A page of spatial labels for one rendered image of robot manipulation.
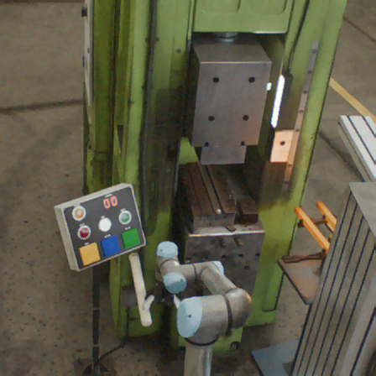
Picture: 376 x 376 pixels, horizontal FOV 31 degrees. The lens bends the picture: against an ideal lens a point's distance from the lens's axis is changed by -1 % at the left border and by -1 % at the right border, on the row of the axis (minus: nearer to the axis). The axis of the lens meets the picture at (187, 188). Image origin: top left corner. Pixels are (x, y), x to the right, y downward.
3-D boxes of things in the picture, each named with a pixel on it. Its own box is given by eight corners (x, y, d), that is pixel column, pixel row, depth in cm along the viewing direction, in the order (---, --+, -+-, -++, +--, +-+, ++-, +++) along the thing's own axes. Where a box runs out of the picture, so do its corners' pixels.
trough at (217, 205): (225, 213, 317) (225, 211, 316) (214, 214, 316) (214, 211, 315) (206, 162, 349) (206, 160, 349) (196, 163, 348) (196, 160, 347)
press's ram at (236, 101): (276, 144, 298) (292, 61, 274) (190, 147, 290) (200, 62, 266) (251, 97, 331) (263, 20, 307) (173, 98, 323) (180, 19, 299)
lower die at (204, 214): (233, 224, 322) (236, 211, 317) (192, 227, 318) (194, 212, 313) (214, 173, 355) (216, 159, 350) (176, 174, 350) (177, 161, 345)
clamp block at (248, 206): (258, 223, 324) (259, 212, 320) (240, 224, 323) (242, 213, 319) (251, 207, 334) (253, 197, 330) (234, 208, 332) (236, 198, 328)
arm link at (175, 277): (197, 277, 240) (190, 256, 249) (166, 280, 237) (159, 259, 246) (195, 292, 245) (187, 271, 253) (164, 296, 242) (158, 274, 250)
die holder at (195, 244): (252, 297, 347) (266, 231, 320) (180, 303, 339) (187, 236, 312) (227, 227, 390) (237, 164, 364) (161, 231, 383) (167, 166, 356)
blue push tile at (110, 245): (120, 251, 291) (116, 234, 289) (105, 257, 287) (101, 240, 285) (118, 250, 292) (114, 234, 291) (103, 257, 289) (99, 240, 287)
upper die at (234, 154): (243, 163, 301) (247, 145, 295) (200, 164, 297) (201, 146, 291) (221, 114, 333) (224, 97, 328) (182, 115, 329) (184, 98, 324)
